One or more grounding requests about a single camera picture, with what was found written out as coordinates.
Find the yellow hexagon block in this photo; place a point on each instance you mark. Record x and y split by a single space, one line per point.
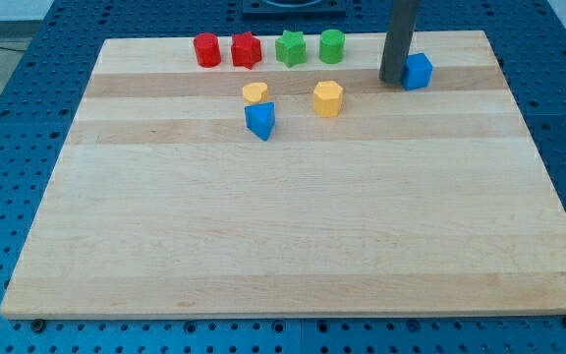
327 99

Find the blue cube block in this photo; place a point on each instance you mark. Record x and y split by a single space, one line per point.
417 72

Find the light wooden board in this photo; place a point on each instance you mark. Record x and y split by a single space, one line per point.
164 205

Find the blue triangle block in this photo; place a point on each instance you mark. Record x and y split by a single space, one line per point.
260 119

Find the yellow heart block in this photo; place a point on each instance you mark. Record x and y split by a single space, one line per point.
255 93

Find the green star block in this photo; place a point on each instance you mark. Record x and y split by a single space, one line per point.
291 48

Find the red star block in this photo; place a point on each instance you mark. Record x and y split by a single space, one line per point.
245 50

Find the green cylinder block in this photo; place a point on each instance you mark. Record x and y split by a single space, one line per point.
331 46

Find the red cylinder block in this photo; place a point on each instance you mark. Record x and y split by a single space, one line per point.
207 49

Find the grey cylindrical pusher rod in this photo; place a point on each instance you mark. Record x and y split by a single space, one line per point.
402 22

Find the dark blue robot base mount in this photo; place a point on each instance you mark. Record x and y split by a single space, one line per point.
261 8

